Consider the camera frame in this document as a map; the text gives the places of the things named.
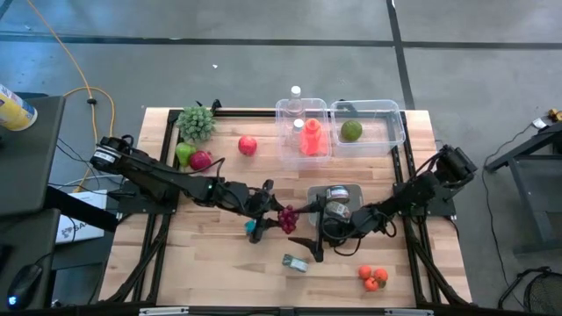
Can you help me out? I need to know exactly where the black desk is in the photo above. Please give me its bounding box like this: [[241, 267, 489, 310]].
[[0, 91, 67, 311]]

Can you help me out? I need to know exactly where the coral plastic sports bottle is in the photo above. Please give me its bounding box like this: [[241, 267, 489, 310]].
[[299, 118, 329, 157]]

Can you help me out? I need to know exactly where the green round fruit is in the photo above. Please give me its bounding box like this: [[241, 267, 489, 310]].
[[340, 119, 364, 143]]

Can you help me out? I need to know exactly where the black computer mouse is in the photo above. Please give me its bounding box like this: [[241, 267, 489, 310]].
[[5, 262, 44, 308]]

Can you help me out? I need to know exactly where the grey tray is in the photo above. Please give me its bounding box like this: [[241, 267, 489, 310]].
[[306, 183, 364, 227]]

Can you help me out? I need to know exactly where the black table frame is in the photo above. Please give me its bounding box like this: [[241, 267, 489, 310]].
[[98, 107, 473, 308]]

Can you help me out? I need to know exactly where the green pear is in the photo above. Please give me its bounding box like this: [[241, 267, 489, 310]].
[[175, 141, 198, 169]]

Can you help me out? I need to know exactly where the red grape bunch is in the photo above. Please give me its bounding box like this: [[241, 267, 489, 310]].
[[277, 205, 299, 235]]

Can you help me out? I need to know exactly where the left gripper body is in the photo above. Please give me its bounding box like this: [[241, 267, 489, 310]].
[[227, 178, 276, 245]]

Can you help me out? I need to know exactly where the clear plastic water bottle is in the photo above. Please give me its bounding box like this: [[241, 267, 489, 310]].
[[287, 85, 305, 116], [289, 118, 306, 148]]

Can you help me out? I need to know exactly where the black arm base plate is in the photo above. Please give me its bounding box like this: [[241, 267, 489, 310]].
[[117, 189, 181, 216], [392, 182, 458, 217]]

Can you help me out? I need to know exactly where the labelled tin can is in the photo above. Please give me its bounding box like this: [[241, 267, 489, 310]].
[[325, 184, 351, 204], [324, 201, 352, 220]]

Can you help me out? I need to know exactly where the large tin can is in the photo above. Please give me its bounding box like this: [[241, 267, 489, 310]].
[[281, 253, 310, 274]]

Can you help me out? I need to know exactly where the white cardboard box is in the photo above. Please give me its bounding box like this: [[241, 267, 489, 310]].
[[54, 189, 109, 245]]

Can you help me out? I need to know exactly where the green broccoli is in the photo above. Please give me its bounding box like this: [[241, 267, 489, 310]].
[[175, 104, 218, 144]]

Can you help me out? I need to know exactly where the orange extension cable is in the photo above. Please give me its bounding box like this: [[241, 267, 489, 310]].
[[25, 0, 116, 194]]

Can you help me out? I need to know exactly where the black metal stand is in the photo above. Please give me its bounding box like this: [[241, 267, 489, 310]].
[[484, 121, 562, 255]]

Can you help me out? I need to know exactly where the yellow canister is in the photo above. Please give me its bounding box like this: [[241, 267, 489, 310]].
[[0, 83, 39, 132]]

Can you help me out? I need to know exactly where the clear plastic bin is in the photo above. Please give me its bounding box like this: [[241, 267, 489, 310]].
[[329, 99, 406, 158], [275, 97, 333, 171]]

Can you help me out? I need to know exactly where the black wire basket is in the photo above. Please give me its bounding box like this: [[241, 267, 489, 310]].
[[522, 271, 562, 315]]

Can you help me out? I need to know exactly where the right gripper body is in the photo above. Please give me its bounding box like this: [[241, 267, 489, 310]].
[[316, 196, 372, 263]]

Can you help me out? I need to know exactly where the dark red apple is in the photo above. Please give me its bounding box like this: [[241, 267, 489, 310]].
[[189, 150, 214, 172]]

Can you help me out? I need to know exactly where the black floor cable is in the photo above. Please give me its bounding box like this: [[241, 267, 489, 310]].
[[480, 125, 535, 291]]

